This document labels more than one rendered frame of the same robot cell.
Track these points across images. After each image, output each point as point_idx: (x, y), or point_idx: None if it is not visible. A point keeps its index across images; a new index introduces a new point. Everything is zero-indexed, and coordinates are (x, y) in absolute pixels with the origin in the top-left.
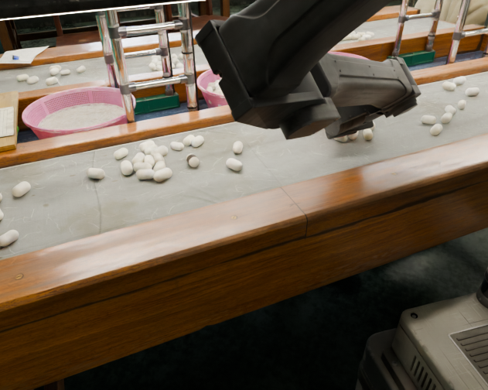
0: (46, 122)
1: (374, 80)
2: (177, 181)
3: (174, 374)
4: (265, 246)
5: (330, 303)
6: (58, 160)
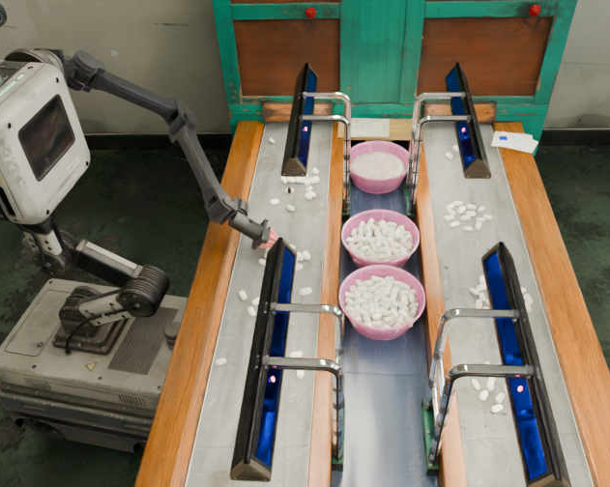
0: (387, 155)
1: (191, 165)
2: (278, 185)
3: None
4: None
5: None
6: (328, 155)
